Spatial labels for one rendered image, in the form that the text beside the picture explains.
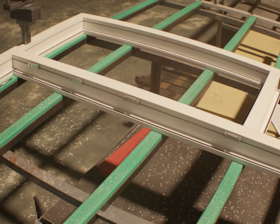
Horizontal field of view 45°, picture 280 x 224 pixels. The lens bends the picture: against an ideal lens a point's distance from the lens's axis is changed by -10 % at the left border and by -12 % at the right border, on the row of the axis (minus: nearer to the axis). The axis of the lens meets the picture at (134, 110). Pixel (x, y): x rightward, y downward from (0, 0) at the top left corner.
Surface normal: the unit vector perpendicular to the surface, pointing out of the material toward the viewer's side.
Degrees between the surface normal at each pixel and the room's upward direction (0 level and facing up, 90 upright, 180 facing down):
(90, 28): 90
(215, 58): 90
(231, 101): 0
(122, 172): 0
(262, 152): 90
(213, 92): 0
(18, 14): 90
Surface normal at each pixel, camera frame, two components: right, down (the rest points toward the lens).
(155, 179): 0.04, -0.83
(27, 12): -0.52, 0.47
